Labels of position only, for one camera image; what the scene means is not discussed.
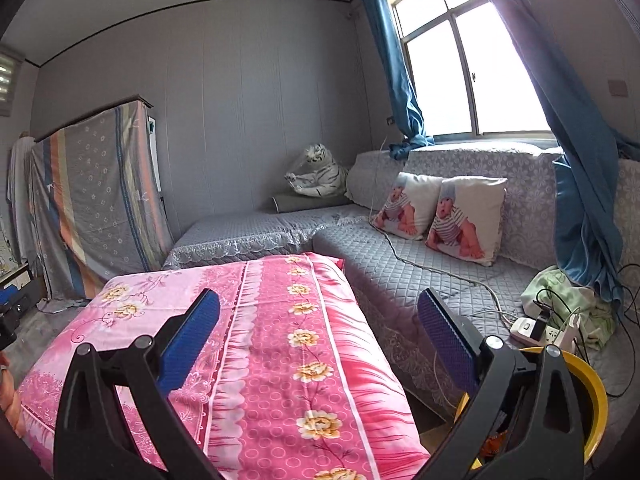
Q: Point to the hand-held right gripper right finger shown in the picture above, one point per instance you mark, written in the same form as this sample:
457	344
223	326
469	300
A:
445	340

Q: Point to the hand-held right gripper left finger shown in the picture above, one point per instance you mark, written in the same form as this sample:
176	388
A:
192	340

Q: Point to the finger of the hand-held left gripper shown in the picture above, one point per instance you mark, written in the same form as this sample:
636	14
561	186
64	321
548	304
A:
7	293

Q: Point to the orange plastic bag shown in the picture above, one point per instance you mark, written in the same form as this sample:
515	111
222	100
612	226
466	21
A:
492	442

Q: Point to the yellow bin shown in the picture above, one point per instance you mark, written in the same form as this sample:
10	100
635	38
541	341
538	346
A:
592	400

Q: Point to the grey quilted sofa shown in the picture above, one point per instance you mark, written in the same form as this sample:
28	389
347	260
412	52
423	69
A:
400	285

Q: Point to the white power strip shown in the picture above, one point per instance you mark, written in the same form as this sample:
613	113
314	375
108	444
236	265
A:
522	330

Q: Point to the black charger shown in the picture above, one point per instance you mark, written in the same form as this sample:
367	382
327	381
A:
537	332

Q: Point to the white hanging cloth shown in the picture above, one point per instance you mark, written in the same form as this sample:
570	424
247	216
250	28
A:
20	185

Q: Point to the pink floral blanket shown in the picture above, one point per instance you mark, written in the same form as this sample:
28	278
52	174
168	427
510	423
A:
300	360

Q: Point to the green cloth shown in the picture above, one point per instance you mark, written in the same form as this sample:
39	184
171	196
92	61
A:
550	285

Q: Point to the baby print pillow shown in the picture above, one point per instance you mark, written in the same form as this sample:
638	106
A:
465	220
405	205

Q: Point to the striped cloth covered wardrobe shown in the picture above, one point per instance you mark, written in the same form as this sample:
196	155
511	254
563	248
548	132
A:
90	195

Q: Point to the grey pillow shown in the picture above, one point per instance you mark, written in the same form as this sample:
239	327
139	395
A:
300	203

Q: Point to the long blue curtain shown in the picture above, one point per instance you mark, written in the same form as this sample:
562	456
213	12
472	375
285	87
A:
585	210

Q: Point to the plush white tiger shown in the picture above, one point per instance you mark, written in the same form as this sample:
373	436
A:
320	175

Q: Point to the window blind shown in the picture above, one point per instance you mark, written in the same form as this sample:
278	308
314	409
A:
6	80

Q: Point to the window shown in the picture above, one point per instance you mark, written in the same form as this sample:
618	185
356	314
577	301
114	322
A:
440	85

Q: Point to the short blue curtain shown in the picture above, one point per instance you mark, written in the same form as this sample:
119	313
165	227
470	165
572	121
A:
395	70

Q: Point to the wall switch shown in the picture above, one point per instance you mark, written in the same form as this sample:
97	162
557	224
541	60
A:
617	87

